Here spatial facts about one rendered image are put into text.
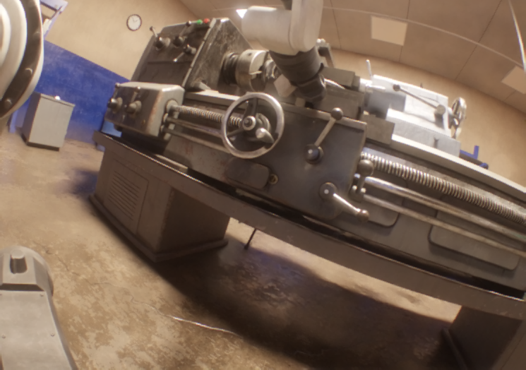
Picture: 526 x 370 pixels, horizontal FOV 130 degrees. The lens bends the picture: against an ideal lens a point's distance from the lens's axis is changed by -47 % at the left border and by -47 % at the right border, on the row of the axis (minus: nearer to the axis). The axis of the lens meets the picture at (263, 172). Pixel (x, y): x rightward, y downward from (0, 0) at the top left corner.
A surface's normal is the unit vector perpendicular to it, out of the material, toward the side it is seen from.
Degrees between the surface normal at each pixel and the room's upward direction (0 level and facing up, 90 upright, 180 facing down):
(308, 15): 99
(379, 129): 90
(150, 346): 0
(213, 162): 90
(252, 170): 90
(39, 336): 0
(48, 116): 90
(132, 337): 0
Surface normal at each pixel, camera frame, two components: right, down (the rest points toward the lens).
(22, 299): 0.33, -0.94
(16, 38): 0.78, 0.29
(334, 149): -0.39, -0.12
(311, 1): 0.80, 0.46
